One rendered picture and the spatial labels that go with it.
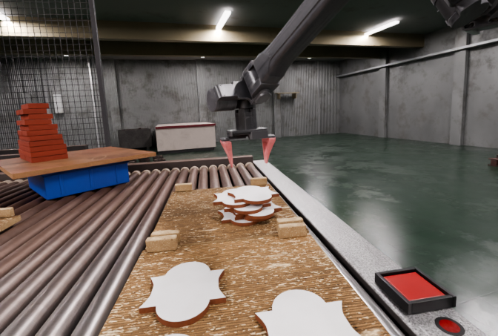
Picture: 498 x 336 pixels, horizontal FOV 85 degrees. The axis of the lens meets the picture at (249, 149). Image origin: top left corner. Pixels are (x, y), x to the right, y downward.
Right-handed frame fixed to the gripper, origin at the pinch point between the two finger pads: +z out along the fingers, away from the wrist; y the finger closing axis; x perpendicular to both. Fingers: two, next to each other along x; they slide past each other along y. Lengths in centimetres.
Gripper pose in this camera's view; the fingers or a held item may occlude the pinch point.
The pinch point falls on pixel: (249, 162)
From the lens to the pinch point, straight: 74.6
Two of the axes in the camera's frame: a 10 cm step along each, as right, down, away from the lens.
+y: -9.7, 1.0, -2.3
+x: 2.4, 1.3, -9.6
